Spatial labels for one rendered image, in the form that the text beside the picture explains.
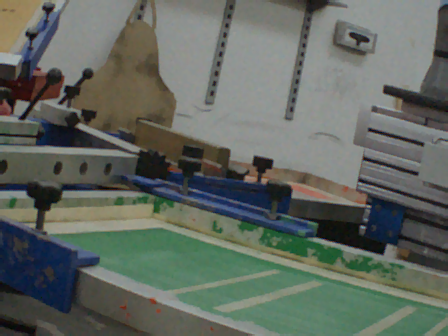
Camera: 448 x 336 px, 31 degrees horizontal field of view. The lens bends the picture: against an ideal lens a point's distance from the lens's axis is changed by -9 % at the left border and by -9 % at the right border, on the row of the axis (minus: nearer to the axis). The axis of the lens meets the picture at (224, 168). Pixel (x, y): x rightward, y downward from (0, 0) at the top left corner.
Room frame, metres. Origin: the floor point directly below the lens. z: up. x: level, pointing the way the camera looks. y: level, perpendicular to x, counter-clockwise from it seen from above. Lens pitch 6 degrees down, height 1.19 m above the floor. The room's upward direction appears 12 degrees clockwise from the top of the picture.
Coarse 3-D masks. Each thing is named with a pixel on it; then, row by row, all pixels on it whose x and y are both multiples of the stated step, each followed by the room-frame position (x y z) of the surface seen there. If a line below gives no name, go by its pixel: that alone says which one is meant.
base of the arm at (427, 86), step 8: (440, 56) 1.64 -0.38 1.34; (432, 64) 1.66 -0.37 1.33; (440, 64) 1.63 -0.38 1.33; (432, 72) 1.64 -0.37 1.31; (440, 72) 1.62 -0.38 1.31; (424, 80) 1.68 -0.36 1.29; (432, 80) 1.63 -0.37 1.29; (440, 80) 1.61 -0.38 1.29; (424, 88) 1.64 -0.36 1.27; (432, 88) 1.62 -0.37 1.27; (440, 88) 1.61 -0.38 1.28; (440, 96) 1.60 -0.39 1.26
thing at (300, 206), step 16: (240, 160) 2.40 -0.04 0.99; (256, 176) 2.39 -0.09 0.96; (272, 176) 2.42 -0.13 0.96; (288, 176) 2.45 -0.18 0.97; (304, 176) 2.48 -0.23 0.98; (320, 176) 2.43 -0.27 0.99; (336, 192) 2.35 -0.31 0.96; (352, 192) 2.29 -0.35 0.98; (304, 208) 1.81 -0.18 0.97; (320, 208) 1.83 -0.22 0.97; (336, 208) 1.85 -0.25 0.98; (352, 208) 1.88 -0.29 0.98
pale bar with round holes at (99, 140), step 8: (32, 112) 2.07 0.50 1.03; (80, 128) 1.78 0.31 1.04; (88, 128) 1.81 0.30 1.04; (72, 136) 1.80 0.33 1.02; (80, 136) 1.76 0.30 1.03; (88, 136) 1.72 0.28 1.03; (96, 136) 1.69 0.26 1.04; (104, 136) 1.70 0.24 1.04; (72, 144) 1.79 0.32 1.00; (80, 144) 1.75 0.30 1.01; (88, 144) 1.72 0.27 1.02; (96, 144) 1.68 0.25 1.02; (104, 144) 1.65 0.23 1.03; (112, 144) 1.61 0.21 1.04; (120, 144) 1.61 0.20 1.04; (128, 144) 1.64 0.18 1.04; (128, 152) 1.55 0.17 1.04; (136, 152) 1.54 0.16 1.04
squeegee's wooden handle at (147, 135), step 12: (144, 120) 2.13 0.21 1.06; (144, 132) 2.08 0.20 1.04; (156, 132) 2.03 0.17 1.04; (168, 132) 1.98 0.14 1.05; (180, 132) 1.96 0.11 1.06; (144, 144) 2.07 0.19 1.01; (156, 144) 2.02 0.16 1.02; (168, 144) 1.97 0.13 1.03; (180, 144) 1.92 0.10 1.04; (192, 144) 1.88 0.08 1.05; (204, 144) 1.84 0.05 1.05; (216, 144) 1.83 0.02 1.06; (168, 156) 1.96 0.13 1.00; (180, 156) 1.91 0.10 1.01; (204, 156) 1.83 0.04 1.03; (216, 156) 1.79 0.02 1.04; (228, 156) 1.80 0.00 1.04
